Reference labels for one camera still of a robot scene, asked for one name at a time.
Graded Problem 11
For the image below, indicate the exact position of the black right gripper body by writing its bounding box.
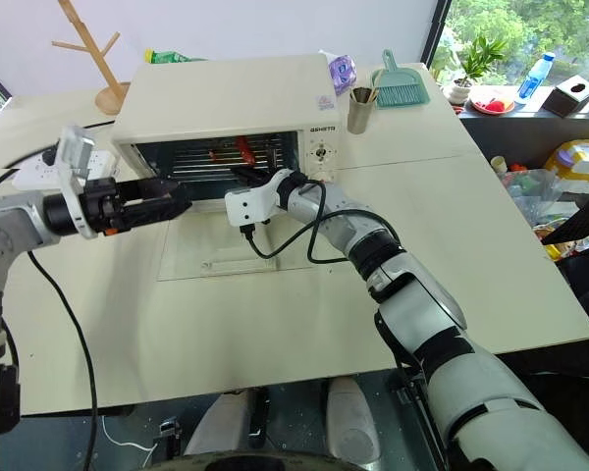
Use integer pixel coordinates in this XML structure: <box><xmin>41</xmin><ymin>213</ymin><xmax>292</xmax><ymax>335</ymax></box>
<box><xmin>248</xmin><ymin>169</ymin><xmax>278</xmax><ymax>191</ymax></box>

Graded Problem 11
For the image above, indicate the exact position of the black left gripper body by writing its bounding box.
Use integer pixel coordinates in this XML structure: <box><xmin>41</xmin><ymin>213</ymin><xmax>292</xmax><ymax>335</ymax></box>
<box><xmin>80</xmin><ymin>177</ymin><xmax>132</xmax><ymax>237</ymax></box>

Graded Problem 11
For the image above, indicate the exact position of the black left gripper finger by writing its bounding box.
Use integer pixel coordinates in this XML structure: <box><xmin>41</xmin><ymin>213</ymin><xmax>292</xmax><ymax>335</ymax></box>
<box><xmin>126</xmin><ymin>194</ymin><xmax>194</xmax><ymax>230</ymax></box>
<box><xmin>126</xmin><ymin>178</ymin><xmax>179</xmax><ymax>200</ymax></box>

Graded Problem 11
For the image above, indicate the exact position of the glass toaster oven door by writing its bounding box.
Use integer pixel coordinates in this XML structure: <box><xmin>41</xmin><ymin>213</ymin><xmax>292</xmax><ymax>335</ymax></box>
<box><xmin>155</xmin><ymin>197</ymin><xmax>322</xmax><ymax>283</ymax></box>

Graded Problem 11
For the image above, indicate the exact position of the long red sausage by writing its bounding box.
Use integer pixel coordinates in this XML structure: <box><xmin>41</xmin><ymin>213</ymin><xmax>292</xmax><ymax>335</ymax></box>
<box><xmin>234</xmin><ymin>135</ymin><xmax>258</xmax><ymax>169</ymax></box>

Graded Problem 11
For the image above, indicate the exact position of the cream toaster oven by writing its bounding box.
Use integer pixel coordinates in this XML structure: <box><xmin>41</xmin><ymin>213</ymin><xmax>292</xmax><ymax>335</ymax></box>
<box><xmin>110</xmin><ymin>52</ymin><xmax>350</xmax><ymax>203</ymax></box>

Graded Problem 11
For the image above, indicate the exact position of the white power strip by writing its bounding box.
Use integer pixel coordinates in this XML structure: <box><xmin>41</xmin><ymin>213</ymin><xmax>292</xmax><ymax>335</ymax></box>
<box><xmin>11</xmin><ymin>148</ymin><xmax>120</xmax><ymax>190</ymax></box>

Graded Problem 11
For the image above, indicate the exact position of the metal utensil cup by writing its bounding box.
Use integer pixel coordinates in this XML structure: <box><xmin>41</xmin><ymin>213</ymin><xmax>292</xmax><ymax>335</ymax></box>
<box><xmin>347</xmin><ymin>86</ymin><xmax>379</xmax><ymax>135</ymax></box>

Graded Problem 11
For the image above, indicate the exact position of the wooden mug tree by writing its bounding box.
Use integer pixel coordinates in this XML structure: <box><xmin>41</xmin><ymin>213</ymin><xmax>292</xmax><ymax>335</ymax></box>
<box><xmin>50</xmin><ymin>0</ymin><xmax>132</xmax><ymax>117</ymax></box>

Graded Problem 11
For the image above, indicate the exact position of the purple tissue packet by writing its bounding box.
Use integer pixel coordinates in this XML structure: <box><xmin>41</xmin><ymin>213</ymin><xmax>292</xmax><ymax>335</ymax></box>
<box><xmin>327</xmin><ymin>54</ymin><xmax>359</xmax><ymax>97</ymax></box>

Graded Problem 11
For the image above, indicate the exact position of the green plastic bottle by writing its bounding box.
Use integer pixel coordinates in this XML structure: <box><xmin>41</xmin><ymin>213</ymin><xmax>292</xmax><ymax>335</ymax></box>
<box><xmin>143</xmin><ymin>47</ymin><xmax>208</xmax><ymax>66</ymax></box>

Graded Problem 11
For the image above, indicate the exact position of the teal hand brush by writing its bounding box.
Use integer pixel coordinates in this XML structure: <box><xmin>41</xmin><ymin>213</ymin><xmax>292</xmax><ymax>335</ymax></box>
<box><xmin>378</xmin><ymin>48</ymin><xmax>423</xmax><ymax>105</ymax></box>

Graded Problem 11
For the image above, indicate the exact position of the teal dustpan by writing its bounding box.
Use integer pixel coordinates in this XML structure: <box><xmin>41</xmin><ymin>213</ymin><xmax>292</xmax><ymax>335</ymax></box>
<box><xmin>374</xmin><ymin>67</ymin><xmax>433</xmax><ymax>111</ymax></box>

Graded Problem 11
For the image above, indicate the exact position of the silver robot leg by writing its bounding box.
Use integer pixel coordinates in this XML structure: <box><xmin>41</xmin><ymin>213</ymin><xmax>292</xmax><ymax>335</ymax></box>
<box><xmin>325</xmin><ymin>377</ymin><xmax>380</xmax><ymax>465</ymax></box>
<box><xmin>183</xmin><ymin>390</ymin><xmax>257</xmax><ymax>458</ymax></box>

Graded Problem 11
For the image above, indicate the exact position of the plate with red yellow items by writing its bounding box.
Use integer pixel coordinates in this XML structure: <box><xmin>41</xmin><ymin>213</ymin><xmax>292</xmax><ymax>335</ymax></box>
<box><xmin>467</xmin><ymin>94</ymin><xmax>516</xmax><ymax>117</ymax></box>

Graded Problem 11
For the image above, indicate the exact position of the potted green plant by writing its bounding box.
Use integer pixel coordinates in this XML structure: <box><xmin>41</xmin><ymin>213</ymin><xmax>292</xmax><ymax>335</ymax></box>
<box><xmin>440</xmin><ymin>33</ymin><xmax>510</xmax><ymax>105</ymax></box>

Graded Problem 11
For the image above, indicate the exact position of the clear plastic bag clutter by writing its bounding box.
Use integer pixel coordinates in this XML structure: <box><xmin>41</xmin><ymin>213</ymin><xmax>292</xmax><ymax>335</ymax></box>
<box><xmin>489</xmin><ymin>155</ymin><xmax>575</xmax><ymax>230</ymax></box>

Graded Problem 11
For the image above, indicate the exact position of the blue label water bottle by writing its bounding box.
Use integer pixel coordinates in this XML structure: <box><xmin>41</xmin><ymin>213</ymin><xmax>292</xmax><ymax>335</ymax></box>
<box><xmin>516</xmin><ymin>52</ymin><xmax>557</xmax><ymax>106</ymax></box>

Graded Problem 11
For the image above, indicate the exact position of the yellow and white box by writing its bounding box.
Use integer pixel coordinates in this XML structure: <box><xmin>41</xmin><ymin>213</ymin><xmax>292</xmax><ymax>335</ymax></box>
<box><xmin>543</xmin><ymin>138</ymin><xmax>589</xmax><ymax>186</ymax></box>

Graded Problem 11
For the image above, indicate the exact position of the dark brown tissue box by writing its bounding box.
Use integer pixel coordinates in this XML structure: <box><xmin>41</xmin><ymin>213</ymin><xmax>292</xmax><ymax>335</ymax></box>
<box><xmin>541</xmin><ymin>75</ymin><xmax>589</xmax><ymax>120</ymax></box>

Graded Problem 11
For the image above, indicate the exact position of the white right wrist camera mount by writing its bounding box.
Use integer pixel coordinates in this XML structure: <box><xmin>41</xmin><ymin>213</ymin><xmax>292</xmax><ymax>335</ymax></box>
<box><xmin>224</xmin><ymin>168</ymin><xmax>309</xmax><ymax>229</ymax></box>

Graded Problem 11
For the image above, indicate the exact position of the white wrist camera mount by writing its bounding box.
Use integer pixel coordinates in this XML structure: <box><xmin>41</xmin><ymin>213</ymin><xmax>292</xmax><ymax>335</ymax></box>
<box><xmin>224</xmin><ymin>168</ymin><xmax>309</xmax><ymax>229</ymax></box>
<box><xmin>53</xmin><ymin>124</ymin><xmax>101</xmax><ymax>241</ymax></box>

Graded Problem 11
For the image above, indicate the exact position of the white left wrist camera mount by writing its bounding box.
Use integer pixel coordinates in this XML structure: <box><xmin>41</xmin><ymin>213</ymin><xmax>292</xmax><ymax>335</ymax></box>
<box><xmin>53</xmin><ymin>124</ymin><xmax>101</xmax><ymax>241</ymax></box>

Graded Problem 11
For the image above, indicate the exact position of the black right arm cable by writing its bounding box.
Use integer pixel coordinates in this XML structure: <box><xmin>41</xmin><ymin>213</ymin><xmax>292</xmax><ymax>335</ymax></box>
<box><xmin>239</xmin><ymin>178</ymin><xmax>400</xmax><ymax>265</ymax></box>

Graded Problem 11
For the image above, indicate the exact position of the white floor cable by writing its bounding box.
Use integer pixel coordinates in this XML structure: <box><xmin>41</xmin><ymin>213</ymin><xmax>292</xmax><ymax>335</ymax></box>
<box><xmin>99</xmin><ymin>415</ymin><xmax>159</xmax><ymax>468</ymax></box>

